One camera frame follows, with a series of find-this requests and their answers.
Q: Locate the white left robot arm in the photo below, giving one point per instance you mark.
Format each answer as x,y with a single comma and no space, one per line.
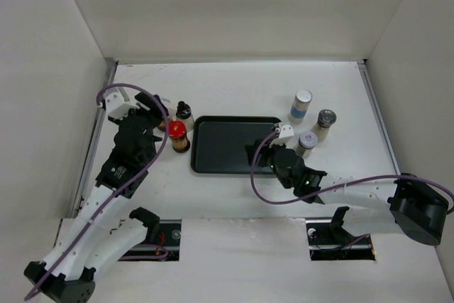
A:
69,271

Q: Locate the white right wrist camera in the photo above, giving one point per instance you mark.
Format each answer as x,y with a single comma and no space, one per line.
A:
284,132

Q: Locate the black plastic tray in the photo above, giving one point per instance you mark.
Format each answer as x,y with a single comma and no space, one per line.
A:
218,142

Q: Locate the white lid blue label shaker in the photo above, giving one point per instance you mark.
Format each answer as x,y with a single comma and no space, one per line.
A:
300,105

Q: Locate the red lid sauce jar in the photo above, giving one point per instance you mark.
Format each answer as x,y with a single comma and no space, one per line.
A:
178,136

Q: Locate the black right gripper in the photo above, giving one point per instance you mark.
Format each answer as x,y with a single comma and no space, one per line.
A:
264,162

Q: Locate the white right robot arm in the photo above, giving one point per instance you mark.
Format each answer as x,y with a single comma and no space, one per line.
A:
403,204

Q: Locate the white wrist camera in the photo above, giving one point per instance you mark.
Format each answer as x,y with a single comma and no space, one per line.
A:
284,132
118,105

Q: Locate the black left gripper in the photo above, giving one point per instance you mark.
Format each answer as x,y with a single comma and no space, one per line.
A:
154,107

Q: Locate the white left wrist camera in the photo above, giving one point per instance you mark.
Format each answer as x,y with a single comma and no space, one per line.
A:
118,105

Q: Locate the grey lid salt grinder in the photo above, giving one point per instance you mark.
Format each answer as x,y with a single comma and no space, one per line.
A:
326,118

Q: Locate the black knob grinder bottle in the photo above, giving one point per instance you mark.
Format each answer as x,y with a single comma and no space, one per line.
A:
184,114

